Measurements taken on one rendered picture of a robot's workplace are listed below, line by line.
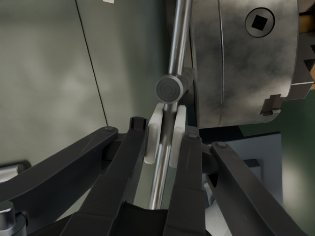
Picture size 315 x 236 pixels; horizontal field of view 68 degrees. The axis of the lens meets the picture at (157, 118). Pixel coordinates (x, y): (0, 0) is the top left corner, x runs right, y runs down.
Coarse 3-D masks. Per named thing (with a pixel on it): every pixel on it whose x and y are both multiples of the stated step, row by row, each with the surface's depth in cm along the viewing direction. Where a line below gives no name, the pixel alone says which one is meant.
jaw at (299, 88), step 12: (300, 36) 38; (312, 36) 37; (300, 48) 36; (312, 48) 37; (300, 60) 35; (312, 60) 35; (300, 72) 34; (300, 84) 33; (312, 84) 33; (276, 96) 33; (288, 96) 35; (300, 96) 35; (264, 108) 35; (276, 108) 35
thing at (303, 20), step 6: (306, 12) 39; (312, 12) 38; (300, 18) 39; (306, 18) 38; (312, 18) 38; (300, 24) 38; (306, 24) 38; (312, 24) 38; (300, 30) 39; (306, 30) 38; (312, 30) 38
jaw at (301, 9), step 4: (300, 0) 38; (304, 0) 38; (308, 0) 38; (312, 0) 38; (300, 4) 38; (304, 4) 38; (308, 4) 38; (312, 4) 38; (300, 8) 38; (304, 8) 38; (308, 8) 38; (312, 8) 38; (300, 12) 38
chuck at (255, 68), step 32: (224, 0) 28; (256, 0) 27; (288, 0) 27; (224, 32) 28; (288, 32) 27; (224, 64) 29; (256, 64) 29; (288, 64) 29; (224, 96) 32; (256, 96) 32
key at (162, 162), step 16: (176, 0) 17; (192, 0) 17; (176, 16) 17; (176, 32) 17; (176, 48) 18; (176, 64) 18; (176, 112) 20; (160, 144) 20; (160, 160) 20; (160, 176) 20; (160, 192) 20; (160, 208) 21
